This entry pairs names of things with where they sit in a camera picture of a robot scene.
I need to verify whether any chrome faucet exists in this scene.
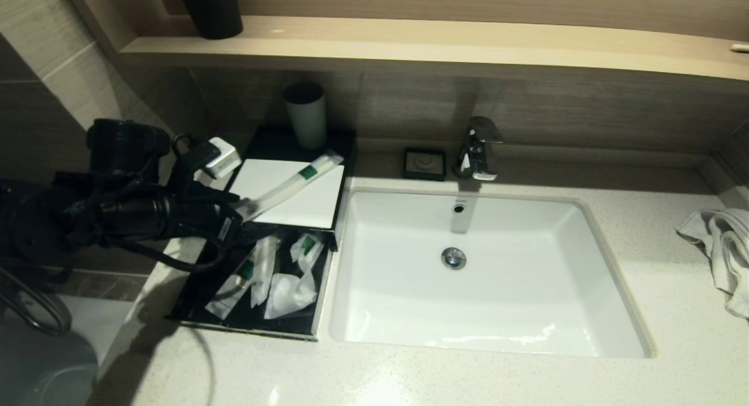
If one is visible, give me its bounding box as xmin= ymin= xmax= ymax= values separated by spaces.
xmin=453 ymin=116 xmax=503 ymax=182

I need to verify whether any grey cup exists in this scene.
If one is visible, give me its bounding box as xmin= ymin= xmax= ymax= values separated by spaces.
xmin=284 ymin=82 xmax=327 ymax=151

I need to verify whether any flat white packet green label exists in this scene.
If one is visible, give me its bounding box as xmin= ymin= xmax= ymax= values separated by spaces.
xmin=205 ymin=260 xmax=259 ymax=321

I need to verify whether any white towel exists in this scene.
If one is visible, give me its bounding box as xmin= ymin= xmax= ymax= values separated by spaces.
xmin=676 ymin=210 xmax=749 ymax=320

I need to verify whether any white ceramic sink basin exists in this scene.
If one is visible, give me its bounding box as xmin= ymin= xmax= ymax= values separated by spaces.
xmin=329 ymin=187 xmax=656 ymax=359

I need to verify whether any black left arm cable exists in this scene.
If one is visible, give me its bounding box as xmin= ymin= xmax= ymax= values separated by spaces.
xmin=114 ymin=236 xmax=238 ymax=273

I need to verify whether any clear toothbrush packet green label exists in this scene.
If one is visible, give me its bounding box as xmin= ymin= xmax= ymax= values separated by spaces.
xmin=250 ymin=230 xmax=285 ymax=308
xmin=237 ymin=150 xmax=345 ymax=222

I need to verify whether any black cylinder container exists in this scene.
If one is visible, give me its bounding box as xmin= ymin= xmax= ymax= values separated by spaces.
xmin=177 ymin=0 xmax=245 ymax=41

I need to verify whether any light wooden shelf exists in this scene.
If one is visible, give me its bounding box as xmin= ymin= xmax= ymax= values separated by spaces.
xmin=120 ymin=16 xmax=749 ymax=83

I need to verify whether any black square soap dish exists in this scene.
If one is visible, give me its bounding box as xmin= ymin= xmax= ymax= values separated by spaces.
xmin=403 ymin=147 xmax=447 ymax=182

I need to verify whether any puffy white sachet green label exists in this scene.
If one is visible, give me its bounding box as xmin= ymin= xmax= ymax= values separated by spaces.
xmin=290 ymin=233 xmax=326 ymax=273

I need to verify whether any white plastic wrapper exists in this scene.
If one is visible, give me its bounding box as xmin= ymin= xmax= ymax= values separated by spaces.
xmin=263 ymin=270 xmax=320 ymax=320

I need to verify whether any black amenity drawer box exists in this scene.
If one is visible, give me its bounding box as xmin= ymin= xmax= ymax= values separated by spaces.
xmin=233 ymin=125 xmax=358 ymax=252

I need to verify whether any black hose loop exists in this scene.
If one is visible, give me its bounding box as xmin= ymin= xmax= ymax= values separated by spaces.
xmin=0 ymin=269 xmax=74 ymax=336

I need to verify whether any black tray with toiletry packets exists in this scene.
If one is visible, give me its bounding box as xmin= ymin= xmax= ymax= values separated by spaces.
xmin=166 ymin=222 xmax=335 ymax=341

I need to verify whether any chrome drain stopper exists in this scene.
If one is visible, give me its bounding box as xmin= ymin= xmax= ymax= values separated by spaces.
xmin=441 ymin=247 xmax=467 ymax=271

